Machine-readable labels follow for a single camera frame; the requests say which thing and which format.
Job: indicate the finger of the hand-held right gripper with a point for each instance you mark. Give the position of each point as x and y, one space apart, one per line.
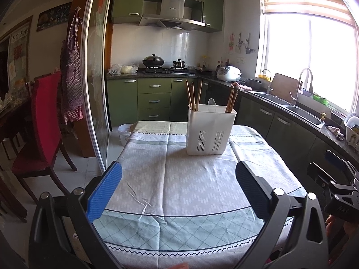
318 171
335 160

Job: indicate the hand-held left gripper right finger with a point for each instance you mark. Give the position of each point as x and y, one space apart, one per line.
252 190

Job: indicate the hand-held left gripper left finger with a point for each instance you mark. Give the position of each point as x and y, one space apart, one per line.
105 190

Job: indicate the white plastic utensil holder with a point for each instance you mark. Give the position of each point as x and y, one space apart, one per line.
211 134

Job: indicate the white plastic spoon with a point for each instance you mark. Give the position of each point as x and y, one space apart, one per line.
211 107

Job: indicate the bunch of wooden chopsticks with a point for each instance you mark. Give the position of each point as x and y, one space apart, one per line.
193 95

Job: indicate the person's right hand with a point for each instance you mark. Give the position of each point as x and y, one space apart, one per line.
332 224

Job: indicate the grey rag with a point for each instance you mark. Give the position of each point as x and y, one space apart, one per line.
336 133

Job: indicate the white dish rack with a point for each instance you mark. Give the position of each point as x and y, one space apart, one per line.
352 130

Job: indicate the small brass tap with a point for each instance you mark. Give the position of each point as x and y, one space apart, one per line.
323 115

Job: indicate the long green base cabinet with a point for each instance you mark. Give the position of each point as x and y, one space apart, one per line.
283 134

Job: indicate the white trash bin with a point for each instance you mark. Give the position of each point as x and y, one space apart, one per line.
124 134

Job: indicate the pale patterned tablecloth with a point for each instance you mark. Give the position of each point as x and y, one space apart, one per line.
168 179

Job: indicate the steel double sink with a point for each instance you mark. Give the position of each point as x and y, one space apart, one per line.
291 109

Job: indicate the tall steel faucet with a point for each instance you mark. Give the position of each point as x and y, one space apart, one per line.
294 98

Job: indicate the red upholstered chair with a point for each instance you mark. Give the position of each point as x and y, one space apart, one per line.
42 134

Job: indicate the wooden cutting board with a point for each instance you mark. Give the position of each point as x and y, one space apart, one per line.
284 85

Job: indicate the small steel faucet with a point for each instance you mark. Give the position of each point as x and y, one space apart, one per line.
268 86

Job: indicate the green base cabinet with drawers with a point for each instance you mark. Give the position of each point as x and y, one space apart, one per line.
154 98

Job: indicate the pink cloth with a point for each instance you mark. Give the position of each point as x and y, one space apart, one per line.
241 86

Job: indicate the kitchen window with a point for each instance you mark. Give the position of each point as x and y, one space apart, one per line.
308 56

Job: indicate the yellow sponge holder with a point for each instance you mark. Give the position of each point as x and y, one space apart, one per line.
263 76

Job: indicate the patterned glass sliding door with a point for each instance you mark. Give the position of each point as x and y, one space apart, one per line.
95 75

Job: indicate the dark stone countertop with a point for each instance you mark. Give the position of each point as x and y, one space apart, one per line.
123 75

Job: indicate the cluttered wooden dining table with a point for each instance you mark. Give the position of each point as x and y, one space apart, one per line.
8 123

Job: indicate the white rice cooker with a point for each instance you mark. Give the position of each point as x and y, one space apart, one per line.
228 73

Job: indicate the crumpled white plastic bag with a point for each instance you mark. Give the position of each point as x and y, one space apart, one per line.
114 70

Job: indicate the pale round food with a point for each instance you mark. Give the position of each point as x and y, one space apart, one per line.
127 69

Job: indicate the checkered apron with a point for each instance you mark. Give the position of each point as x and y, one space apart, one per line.
71 70

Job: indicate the dark sauce bottles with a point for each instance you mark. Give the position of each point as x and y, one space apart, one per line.
221 65

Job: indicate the black frying pan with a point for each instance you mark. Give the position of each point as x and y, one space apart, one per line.
203 70

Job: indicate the black gas stove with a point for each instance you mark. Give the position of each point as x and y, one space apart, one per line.
168 71

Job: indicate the black wok with lid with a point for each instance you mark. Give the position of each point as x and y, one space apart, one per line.
153 60

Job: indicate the hanging kitchen tool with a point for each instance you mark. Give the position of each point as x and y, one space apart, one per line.
248 49
239 44

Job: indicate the small steel pot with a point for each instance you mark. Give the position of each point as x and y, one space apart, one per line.
179 63

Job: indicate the window roller blind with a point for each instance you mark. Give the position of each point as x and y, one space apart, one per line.
303 2

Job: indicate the steel range hood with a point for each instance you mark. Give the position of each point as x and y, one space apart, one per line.
171 14

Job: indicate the green upper kitchen cabinets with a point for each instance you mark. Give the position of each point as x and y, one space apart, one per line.
126 2

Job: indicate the pink hanging wall ornament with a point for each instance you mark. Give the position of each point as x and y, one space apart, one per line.
230 43

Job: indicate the wall calendar poster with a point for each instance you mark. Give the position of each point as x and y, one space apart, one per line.
18 53

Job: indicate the dark wall clock panel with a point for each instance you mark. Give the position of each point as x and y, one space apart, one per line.
54 15

